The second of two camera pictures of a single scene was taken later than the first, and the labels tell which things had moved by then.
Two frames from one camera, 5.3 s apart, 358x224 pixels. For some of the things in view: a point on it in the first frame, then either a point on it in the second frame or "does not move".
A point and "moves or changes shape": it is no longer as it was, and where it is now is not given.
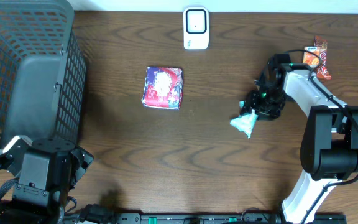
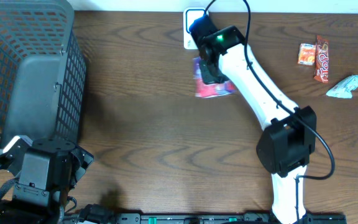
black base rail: [201, 218] does not move
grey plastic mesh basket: [33, 74] does not move
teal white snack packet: [245, 122] to [344, 88]
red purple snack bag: [163, 88] to [202, 90]
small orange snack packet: [310, 58] moves or changes shape
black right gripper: [252, 102] to [207, 78]
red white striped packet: [322, 44] does not move
